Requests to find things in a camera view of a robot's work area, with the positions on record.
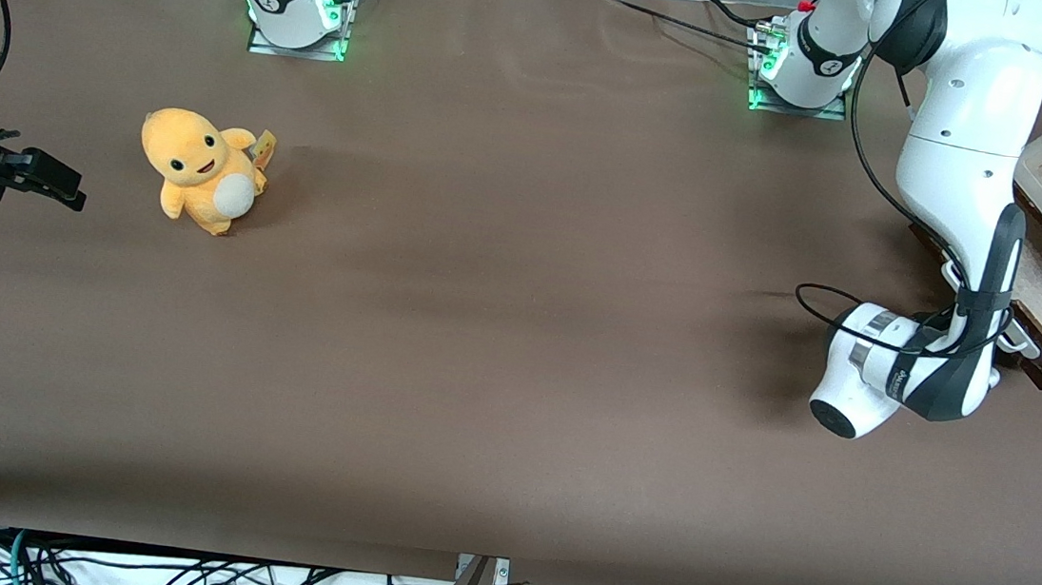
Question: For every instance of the small metal bracket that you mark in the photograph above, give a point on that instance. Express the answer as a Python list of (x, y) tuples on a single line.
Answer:
[(502, 573)]

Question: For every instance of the brown table cover sheet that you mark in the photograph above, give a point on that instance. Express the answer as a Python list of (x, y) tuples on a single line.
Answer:
[(517, 330)]

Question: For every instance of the yellow plush toy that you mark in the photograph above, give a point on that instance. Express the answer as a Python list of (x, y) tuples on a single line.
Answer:
[(198, 175)]

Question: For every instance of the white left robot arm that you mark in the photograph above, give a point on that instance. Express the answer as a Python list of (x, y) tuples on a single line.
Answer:
[(971, 87)]

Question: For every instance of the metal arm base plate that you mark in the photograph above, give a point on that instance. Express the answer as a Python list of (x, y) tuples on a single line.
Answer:
[(835, 111), (263, 45)]

